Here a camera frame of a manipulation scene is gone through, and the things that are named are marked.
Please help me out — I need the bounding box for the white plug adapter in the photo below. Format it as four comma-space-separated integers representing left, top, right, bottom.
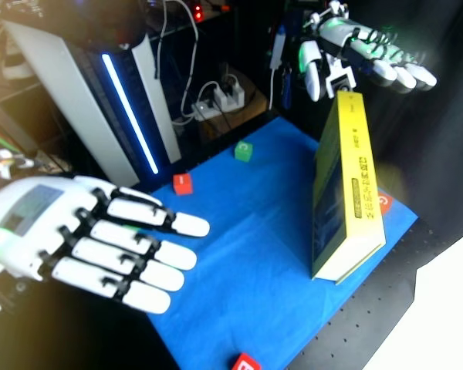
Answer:
212, 75, 245, 111

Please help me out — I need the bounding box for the red block letter I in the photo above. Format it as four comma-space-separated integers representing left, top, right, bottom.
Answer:
172, 173, 194, 197

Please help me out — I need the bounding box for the red block letter G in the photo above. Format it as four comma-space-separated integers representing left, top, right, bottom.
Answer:
377, 188, 395, 217

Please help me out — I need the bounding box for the white tower with blue light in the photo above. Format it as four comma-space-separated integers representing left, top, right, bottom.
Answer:
2, 18, 182, 188

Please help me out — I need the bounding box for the yellow cardboard box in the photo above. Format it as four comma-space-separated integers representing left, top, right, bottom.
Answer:
311, 91, 387, 286

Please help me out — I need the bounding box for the blue cloth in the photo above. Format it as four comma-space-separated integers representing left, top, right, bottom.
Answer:
144, 116, 420, 370

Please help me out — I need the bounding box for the red letter block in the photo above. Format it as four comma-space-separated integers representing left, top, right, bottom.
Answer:
231, 352, 262, 370

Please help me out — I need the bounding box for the black device with red lights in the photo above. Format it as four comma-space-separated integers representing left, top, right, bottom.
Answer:
184, 2, 232, 24

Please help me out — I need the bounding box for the green block letter C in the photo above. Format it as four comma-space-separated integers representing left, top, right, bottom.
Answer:
234, 141, 254, 163

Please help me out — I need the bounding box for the white power strip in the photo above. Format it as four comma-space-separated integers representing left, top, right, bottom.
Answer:
191, 99, 221, 121

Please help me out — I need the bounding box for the white cable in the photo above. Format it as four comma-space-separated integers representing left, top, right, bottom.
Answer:
172, 0, 201, 126

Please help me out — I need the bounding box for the white dongle with cable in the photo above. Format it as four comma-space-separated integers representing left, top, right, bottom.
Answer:
268, 25, 289, 112

